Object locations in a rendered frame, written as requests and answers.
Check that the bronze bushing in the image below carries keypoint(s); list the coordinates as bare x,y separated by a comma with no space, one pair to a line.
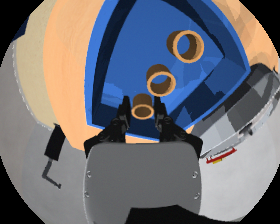
142,103
196,46
161,89

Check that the blue crate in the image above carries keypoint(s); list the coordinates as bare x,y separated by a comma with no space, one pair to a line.
129,36

